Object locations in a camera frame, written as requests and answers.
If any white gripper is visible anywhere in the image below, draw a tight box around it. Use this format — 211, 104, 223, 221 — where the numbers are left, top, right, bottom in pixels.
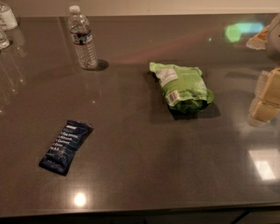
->
245, 12, 280, 127

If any green rice chip bag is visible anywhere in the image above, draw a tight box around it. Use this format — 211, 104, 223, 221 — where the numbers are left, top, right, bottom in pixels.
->
149, 63, 215, 114

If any clear plastic water bottle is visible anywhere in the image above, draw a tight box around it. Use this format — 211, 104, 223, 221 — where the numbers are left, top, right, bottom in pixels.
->
68, 6, 98, 70

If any dark blue snack bar wrapper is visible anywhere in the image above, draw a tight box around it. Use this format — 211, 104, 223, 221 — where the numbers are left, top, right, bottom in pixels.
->
38, 120, 93, 176

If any white pump sanitizer bottle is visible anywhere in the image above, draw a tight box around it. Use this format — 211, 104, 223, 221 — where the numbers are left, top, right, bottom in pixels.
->
0, 0, 18, 31

